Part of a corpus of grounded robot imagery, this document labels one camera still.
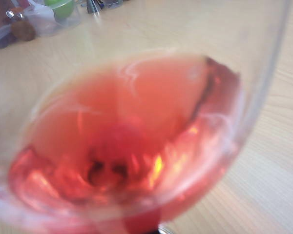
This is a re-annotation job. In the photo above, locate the red liquid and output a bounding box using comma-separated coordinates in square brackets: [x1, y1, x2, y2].
[8, 55, 243, 234]

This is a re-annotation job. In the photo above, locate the clear stemmed wine goblet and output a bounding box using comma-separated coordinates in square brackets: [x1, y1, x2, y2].
[0, 0, 293, 234]

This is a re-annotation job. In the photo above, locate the shiny metal cone object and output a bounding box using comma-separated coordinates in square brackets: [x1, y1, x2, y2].
[86, 0, 101, 17]

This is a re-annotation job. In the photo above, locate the green round cup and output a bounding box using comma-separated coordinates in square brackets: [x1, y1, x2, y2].
[43, 0, 76, 20]

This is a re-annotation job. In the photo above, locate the clear plastic container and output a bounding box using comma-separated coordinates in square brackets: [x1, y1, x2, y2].
[23, 0, 82, 38]

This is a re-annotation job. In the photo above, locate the brown round ball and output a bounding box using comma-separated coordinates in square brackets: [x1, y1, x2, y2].
[10, 20, 37, 42]

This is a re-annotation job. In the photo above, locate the clear plastic bag with items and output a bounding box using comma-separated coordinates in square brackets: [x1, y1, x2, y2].
[0, 0, 25, 50]

